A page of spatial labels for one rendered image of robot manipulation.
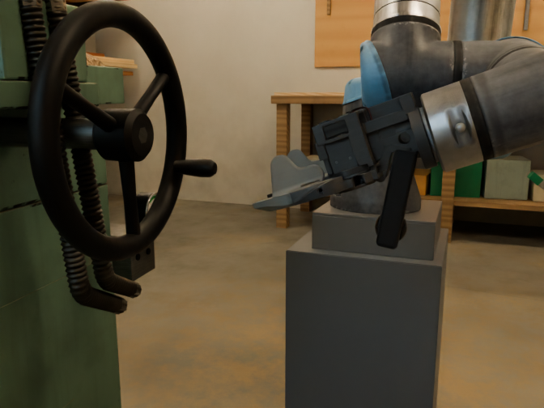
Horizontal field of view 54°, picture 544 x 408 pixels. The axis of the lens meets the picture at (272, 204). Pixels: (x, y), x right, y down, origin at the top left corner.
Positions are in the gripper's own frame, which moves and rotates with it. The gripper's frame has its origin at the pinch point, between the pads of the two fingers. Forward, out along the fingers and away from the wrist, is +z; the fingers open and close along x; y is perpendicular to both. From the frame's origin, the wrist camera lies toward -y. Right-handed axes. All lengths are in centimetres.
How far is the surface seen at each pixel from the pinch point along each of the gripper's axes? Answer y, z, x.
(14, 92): 20.7, 17.3, 15.2
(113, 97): 23.3, 26.5, -17.1
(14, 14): 28.0, 14.6, 14.2
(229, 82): 68, 120, -330
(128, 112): 15.4, 9.0, 9.3
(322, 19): 83, 36, -324
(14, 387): -12.1, 39.2, 10.1
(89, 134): 14.7, 14.5, 9.7
